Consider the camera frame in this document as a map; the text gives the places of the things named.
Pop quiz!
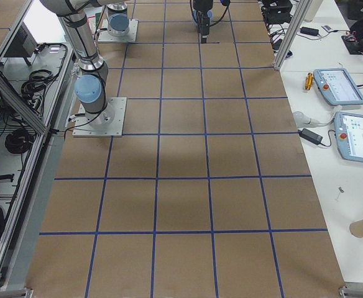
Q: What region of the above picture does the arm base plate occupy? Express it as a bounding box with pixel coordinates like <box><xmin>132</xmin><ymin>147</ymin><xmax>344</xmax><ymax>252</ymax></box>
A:
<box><xmin>72</xmin><ymin>97</ymin><xmax>127</xmax><ymax>137</ymax></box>
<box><xmin>98</xmin><ymin>19</ymin><xmax>139</xmax><ymax>43</ymax></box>

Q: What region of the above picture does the teach pendant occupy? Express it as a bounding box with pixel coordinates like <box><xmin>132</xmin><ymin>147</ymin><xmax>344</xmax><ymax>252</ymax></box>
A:
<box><xmin>334</xmin><ymin>112</ymin><xmax>363</xmax><ymax>162</ymax></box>
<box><xmin>313</xmin><ymin>68</ymin><xmax>363</xmax><ymax>106</ymax></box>

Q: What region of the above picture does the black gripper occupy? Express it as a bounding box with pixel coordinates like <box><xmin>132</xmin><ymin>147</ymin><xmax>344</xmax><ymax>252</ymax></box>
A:
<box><xmin>190</xmin><ymin>0</ymin><xmax>213</xmax><ymax>43</ymax></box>

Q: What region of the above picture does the far teach pendant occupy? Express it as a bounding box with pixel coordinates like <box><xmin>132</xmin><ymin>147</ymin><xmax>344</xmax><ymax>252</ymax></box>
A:
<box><xmin>313</xmin><ymin>68</ymin><xmax>363</xmax><ymax>106</ymax></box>

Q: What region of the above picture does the white light bulb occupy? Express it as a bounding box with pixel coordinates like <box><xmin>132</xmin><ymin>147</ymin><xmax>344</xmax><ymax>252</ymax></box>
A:
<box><xmin>293</xmin><ymin>111</ymin><xmax>321</xmax><ymax>128</ymax></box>

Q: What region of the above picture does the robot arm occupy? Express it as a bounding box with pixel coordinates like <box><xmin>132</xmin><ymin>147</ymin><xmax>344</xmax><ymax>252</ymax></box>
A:
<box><xmin>108</xmin><ymin>0</ymin><xmax>214</xmax><ymax>43</ymax></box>
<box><xmin>41</xmin><ymin>1</ymin><xmax>115</xmax><ymax>127</ymax></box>

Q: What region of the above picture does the gold cylinder tool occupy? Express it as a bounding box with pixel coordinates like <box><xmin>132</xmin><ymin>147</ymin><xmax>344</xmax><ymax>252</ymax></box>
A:
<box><xmin>305</xmin><ymin>73</ymin><xmax>313</xmax><ymax>91</ymax></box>

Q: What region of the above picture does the black power adapter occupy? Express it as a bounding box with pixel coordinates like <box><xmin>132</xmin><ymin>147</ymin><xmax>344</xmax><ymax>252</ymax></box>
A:
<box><xmin>298</xmin><ymin>128</ymin><xmax>323</xmax><ymax>145</ymax></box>

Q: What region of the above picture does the near teach pendant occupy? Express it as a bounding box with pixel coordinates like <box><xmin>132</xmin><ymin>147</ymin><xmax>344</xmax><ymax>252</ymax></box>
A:
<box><xmin>334</xmin><ymin>112</ymin><xmax>363</xmax><ymax>162</ymax></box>

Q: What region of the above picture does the aluminium frame post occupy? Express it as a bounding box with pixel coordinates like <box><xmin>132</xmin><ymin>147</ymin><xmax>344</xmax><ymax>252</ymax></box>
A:
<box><xmin>273</xmin><ymin>0</ymin><xmax>313</xmax><ymax>71</ymax></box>

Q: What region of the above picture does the brown paper table cover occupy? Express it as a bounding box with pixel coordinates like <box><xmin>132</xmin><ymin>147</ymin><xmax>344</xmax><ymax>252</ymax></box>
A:
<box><xmin>26</xmin><ymin>1</ymin><xmax>342</xmax><ymax>297</ymax></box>

